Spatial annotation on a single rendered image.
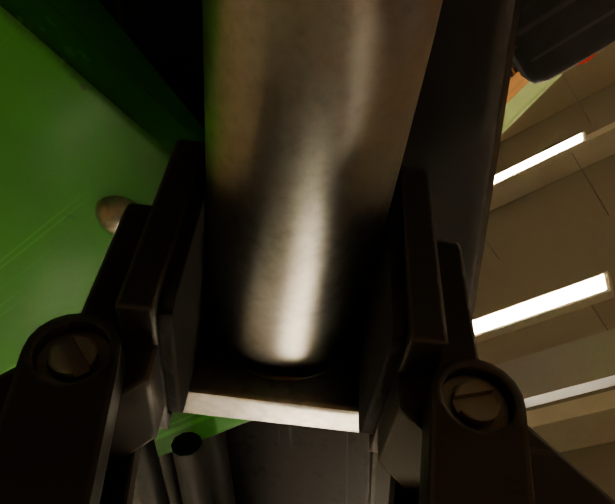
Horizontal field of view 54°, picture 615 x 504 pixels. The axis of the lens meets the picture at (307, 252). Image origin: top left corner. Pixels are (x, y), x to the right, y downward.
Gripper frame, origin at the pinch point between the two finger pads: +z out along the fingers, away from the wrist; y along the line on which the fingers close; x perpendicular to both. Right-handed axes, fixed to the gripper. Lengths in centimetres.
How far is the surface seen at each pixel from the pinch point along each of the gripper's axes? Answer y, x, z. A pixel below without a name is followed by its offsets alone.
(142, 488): -4.0, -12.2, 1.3
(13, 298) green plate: -7.0, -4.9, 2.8
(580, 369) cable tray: 140, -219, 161
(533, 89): 109, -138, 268
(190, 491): -2.3, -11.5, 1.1
